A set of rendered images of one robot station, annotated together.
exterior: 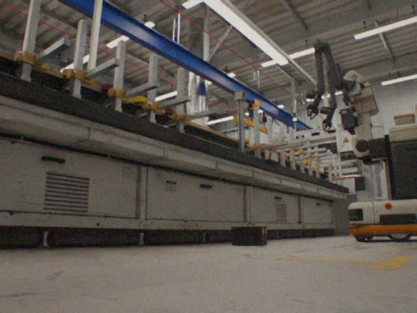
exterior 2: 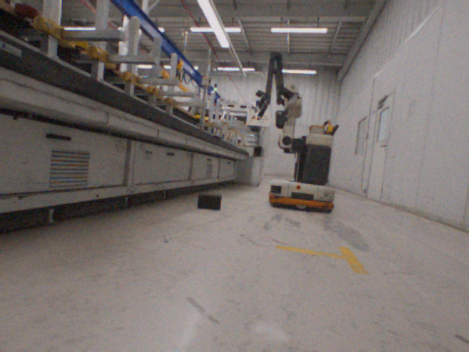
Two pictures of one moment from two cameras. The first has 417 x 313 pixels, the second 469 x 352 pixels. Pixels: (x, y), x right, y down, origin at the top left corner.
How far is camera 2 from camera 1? 0.65 m
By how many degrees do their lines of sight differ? 31
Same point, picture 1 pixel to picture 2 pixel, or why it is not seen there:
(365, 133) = (291, 132)
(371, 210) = (286, 188)
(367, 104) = (296, 111)
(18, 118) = (44, 103)
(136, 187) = (125, 158)
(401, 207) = (306, 189)
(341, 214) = (239, 170)
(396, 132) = (313, 138)
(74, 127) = (95, 112)
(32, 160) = (37, 138)
